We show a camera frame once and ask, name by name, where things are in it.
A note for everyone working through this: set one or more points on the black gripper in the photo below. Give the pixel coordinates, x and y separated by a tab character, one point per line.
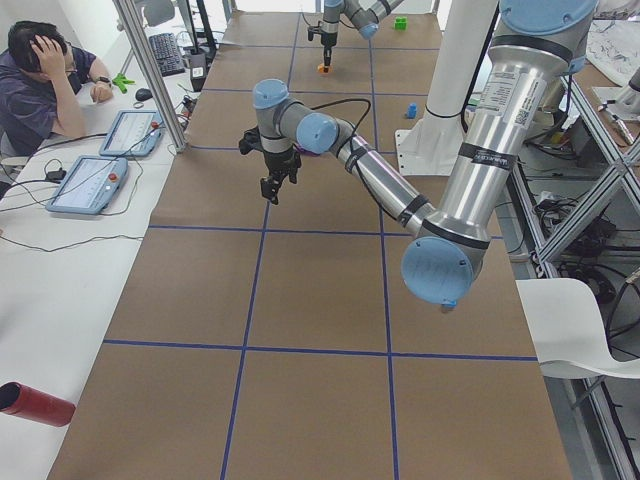
327	38
281	161

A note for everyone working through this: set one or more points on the orange trapezoid block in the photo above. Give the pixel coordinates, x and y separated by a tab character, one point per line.
324	69

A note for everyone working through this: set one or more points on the purple trapezoid block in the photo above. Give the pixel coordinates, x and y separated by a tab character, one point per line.
304	151

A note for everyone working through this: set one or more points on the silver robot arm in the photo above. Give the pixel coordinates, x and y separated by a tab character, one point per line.
365	20
534	43

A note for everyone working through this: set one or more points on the green block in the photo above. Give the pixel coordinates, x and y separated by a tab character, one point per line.
400	23

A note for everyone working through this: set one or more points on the small blue block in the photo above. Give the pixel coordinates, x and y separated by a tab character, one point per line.
411	111

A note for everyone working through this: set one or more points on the far blue teach pendant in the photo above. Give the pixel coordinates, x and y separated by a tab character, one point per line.
132	133

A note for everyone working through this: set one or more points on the blue teach pendant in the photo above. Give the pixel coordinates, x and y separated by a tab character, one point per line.
132	133
89	185

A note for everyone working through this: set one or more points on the black keyboard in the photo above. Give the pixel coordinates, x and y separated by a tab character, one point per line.
166	53

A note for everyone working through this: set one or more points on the brown paper table cover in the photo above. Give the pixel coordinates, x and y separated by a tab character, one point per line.
259	341

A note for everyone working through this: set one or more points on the black computer mouse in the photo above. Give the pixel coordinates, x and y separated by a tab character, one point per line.
143	94

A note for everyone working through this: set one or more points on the green plastic part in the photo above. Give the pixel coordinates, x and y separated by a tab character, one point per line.
122	82

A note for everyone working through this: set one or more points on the near blue teach pendant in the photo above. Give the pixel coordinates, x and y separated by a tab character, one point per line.
89	185

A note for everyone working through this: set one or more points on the long blue block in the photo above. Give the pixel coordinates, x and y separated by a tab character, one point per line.
448	306

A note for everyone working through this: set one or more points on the seated person dark shirt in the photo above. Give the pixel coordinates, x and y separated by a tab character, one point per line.
41	75

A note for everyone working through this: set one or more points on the white chair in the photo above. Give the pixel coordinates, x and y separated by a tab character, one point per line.
567	330

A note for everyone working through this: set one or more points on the red cardboard tube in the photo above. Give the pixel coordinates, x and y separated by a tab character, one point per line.
31	404

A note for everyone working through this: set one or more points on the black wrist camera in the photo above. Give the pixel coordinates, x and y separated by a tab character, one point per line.
250	141

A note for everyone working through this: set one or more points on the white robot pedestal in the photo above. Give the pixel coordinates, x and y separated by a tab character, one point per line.
431	146

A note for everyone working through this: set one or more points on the aluminium frame post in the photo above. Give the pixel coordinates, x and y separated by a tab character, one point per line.
142	50

